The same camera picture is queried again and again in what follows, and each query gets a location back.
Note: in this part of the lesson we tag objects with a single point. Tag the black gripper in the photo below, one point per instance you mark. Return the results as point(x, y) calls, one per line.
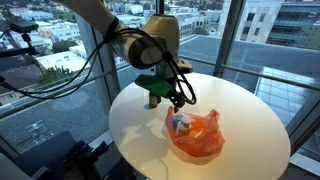
point(173, 95)

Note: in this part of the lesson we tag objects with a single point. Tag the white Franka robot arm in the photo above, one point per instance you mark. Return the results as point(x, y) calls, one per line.
point(146, 36)

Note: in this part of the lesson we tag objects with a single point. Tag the blue Mentos gum bottle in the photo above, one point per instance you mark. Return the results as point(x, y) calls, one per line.
point(177, 120)

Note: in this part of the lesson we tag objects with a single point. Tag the white-capped round bottle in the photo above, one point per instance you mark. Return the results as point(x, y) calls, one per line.
point(183, 126)

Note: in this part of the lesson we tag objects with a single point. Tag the yellow-capped vitamin bottle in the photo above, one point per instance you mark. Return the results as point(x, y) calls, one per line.
point(153, 100)

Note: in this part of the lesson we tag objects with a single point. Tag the orange plastic bag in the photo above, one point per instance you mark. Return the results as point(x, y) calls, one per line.
point(203, 143)

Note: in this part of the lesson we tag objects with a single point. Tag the grey metal window railing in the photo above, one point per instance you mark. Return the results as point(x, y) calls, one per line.
point(33, 100)
point(266, 76)

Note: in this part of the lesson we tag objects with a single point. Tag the black equipment cart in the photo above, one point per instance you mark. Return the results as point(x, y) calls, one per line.
point(63, 156)

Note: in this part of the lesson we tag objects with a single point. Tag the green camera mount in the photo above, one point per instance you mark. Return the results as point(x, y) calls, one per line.
point(153, 85)

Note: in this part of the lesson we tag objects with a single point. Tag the beige wrist camera box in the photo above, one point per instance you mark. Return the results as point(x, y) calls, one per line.
point(185, 66)

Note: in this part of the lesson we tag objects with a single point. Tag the black camera stand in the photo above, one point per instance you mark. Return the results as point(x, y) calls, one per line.
point(18, 50)

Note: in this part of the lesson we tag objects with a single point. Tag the black camera on stand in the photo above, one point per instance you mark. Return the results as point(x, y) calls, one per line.
point(24, 26)

